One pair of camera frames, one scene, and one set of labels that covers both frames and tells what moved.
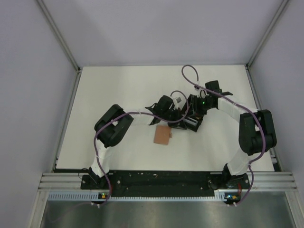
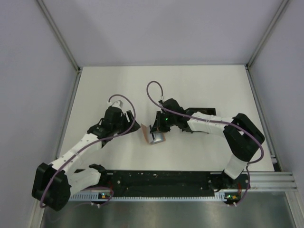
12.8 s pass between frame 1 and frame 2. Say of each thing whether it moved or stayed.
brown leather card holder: moved
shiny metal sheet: stayed
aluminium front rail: stayed
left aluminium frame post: stayed
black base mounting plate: stayed
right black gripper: moved
